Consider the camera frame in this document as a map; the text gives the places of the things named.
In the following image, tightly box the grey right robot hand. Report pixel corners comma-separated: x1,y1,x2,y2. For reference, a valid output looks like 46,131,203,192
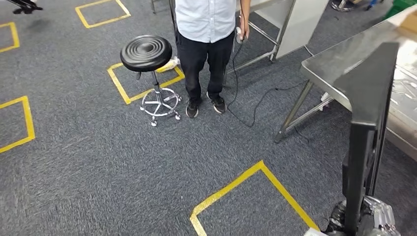
327,195,401,236

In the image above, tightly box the person's left hand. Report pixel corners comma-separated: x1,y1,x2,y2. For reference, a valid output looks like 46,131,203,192
235,19,251,44

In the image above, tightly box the black plastic plate bracket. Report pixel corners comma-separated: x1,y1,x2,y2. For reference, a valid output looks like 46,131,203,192
332,42,400,236

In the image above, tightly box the steel workbench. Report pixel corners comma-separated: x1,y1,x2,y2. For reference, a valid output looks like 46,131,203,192
273,3,417,162

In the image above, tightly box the person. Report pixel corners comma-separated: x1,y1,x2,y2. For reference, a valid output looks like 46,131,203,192
6,0,44,15
174,0,251,119

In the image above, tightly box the crumpled clear plastic bag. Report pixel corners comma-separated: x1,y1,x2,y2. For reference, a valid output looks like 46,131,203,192
155,56,181,73

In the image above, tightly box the black round swivel stool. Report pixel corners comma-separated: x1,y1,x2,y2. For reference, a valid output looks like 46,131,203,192
119,34,182,128

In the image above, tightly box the green plastic crate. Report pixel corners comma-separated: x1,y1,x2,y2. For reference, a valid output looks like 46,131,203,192
384,0,417,20

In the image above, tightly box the yellow floor tape square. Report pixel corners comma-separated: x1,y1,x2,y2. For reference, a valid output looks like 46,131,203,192
0,96,36,154

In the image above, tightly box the black controller cable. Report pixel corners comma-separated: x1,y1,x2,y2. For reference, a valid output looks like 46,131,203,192
225,42,309,128

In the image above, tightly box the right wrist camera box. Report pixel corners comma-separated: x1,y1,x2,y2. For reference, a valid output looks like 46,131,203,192
303,228,329,236

